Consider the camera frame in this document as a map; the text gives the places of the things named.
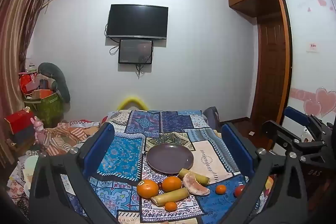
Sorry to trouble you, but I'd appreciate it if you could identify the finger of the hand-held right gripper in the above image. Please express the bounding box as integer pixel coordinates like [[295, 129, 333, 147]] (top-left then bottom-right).
[[262, 120, 303, 148], [284, 106, 315, 127]]

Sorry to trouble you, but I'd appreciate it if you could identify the brown wooden door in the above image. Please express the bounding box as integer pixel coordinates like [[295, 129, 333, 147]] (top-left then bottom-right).
[[250, 16, 290, 131]]

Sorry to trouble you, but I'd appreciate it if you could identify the peeled pomelo segment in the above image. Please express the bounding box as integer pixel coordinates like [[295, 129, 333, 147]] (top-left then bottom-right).
[[183, 172, 211, 196]]

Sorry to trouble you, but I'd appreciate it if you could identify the black wall television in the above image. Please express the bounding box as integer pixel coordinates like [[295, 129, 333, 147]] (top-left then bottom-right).
[[106, 4, 169, 40]]

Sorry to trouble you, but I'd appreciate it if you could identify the orange striped cloth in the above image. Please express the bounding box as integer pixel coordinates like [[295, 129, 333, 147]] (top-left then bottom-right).
[[43, 120, 102, 157]]

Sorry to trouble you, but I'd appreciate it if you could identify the white floral cloth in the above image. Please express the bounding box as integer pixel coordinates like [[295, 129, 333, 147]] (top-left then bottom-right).
[[7, 152, 40, 214]]

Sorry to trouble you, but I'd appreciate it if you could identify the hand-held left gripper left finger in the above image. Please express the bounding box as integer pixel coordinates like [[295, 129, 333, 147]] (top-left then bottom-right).
[[28, 122, 118, 224]]

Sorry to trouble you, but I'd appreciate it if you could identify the red tomato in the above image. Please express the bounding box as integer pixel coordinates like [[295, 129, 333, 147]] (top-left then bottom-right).
[[234, 185, 246, 198]]

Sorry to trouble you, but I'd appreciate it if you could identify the large orange with sticker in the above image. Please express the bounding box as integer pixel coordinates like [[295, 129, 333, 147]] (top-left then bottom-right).
[[137, 179, 159, 199]]

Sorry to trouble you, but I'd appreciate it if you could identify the red gift box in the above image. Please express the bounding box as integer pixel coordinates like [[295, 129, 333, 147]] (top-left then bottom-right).
[[4, 110, 35, 136]]

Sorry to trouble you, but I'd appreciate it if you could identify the green storage box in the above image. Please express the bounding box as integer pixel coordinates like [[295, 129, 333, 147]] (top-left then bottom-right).
[[24, 93, 64, 128]]

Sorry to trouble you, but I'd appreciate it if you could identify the yellow ring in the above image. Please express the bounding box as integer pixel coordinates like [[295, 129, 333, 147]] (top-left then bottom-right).
[[117, 96, 148, 111]]

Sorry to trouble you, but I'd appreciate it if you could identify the purple round plate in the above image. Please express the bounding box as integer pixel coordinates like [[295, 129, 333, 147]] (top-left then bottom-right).
[[146, 143, 194, 174]]

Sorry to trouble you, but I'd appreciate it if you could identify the pink bunny toy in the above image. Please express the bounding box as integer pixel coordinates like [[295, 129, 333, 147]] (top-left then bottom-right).
[[30, 116, 48, 145]]

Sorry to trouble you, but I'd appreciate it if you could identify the small black wall monitor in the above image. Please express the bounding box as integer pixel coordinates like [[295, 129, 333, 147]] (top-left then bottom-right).
[[118, 39, 154, 64]]

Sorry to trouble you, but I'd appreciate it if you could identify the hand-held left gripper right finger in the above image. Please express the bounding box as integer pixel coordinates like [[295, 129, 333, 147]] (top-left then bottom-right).
[[221, 123, 313, 224]]

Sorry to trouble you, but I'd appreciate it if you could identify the orange box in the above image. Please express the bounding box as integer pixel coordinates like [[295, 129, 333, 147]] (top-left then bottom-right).
[[31, 89, 54, 99]]

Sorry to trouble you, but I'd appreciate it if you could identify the grey pillow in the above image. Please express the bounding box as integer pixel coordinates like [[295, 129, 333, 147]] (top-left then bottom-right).
[[202, 106, 224, 133]]

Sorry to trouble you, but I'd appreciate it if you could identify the white sliding door with hearts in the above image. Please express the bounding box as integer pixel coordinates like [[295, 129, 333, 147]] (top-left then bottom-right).
[[279, 0, 336, 126]]

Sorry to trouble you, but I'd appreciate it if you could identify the red bag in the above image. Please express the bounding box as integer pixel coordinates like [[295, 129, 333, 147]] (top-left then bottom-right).
[[19, 71, 40, 95]]

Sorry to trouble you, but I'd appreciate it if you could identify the striped brown curtain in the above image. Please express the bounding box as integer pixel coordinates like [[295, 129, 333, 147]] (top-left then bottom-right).
[[0, 0, 54, 164]]

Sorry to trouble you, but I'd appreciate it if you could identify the blue patchwork blanket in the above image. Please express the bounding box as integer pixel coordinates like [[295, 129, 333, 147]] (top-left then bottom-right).
[[60, 109, 266, 224]]

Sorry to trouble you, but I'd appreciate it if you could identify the plain orange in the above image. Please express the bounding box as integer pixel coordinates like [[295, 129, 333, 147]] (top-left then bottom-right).
[[162, 176, 182, 192]]

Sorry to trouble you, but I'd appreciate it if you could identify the grey plush toy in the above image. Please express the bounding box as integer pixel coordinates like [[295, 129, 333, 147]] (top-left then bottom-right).
[[37, 62, 71, 103]]

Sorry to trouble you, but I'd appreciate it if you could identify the sugarcane piece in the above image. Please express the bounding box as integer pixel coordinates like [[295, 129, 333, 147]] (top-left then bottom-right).
[[151, 188, 190, 206], [178, 168, 211, 186]]

